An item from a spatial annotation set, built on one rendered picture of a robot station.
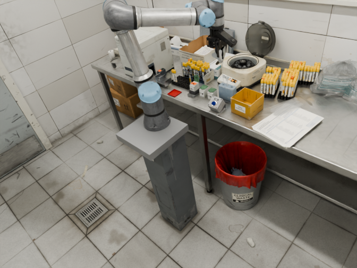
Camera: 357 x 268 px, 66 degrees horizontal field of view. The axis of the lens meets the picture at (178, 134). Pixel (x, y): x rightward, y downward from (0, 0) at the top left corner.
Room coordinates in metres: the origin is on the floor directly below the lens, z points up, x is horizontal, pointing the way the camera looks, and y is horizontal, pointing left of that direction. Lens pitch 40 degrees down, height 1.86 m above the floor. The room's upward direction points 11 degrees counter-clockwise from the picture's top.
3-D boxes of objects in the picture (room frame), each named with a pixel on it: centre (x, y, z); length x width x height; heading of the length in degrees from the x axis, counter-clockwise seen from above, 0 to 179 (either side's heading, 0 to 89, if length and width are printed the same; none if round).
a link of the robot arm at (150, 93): (1.26, 0.11, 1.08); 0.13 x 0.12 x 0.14; 7
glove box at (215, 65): (1.77, -0.40, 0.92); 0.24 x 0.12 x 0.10; 130
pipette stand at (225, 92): (1.40, -0.34, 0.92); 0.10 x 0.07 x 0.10; 42
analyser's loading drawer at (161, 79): (1.76, 0.07, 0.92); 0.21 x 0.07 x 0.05; 40
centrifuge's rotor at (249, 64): (1.62, -0.50, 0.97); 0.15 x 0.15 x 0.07
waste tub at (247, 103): (1.26, -0.41, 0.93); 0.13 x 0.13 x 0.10; 37
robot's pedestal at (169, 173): (1.25, 0.11, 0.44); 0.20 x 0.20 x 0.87; 40
